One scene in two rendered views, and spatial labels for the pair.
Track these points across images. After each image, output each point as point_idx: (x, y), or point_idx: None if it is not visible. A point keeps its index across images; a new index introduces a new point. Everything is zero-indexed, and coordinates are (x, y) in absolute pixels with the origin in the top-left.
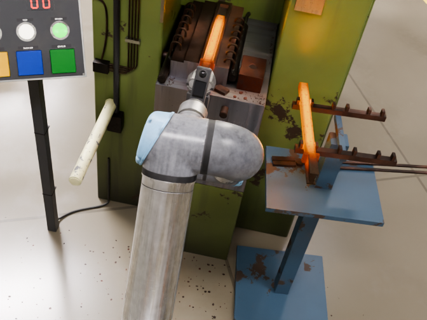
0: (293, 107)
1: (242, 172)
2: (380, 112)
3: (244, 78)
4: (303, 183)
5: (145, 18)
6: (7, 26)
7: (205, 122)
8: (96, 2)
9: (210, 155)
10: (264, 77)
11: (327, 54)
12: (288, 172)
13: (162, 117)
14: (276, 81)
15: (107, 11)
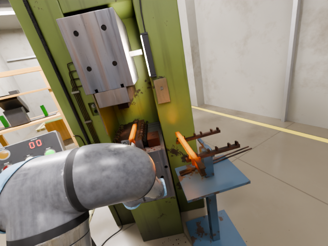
0: (177, 143)
1: (131, 188)
2: (216, 129)
3: (150, 140)
4: (199, 178)
5: (100, 135)
6: (17, 162)
7: (70, 150)
8: (76, 137)
9: (73, 184)
10: (160, 138)
11: (181, 117)
12: (190, 175)
13: (18, 164)
14: (167, 138)
15: (83, 139)
